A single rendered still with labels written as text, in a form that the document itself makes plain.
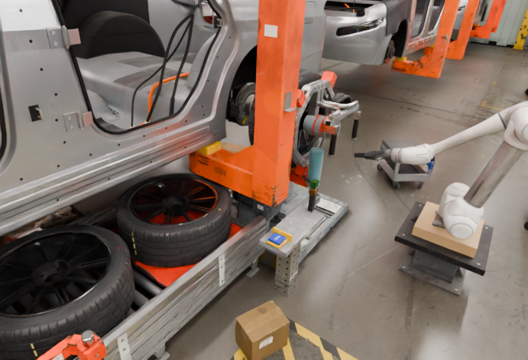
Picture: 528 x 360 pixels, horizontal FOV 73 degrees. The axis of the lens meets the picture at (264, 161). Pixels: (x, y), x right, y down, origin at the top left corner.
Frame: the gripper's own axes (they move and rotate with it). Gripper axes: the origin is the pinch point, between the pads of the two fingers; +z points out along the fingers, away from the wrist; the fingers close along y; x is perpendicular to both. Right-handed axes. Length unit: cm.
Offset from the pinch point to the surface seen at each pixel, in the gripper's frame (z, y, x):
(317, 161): 20.4, 20.1, -3.0
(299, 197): 50, -2, 36
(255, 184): 42, 60, -4
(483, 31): -39, -973, 11
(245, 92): 77, 3, -48
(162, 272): 74, 113, 25
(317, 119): 22.4, 8.6, -26.8
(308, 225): 15, 54, 22
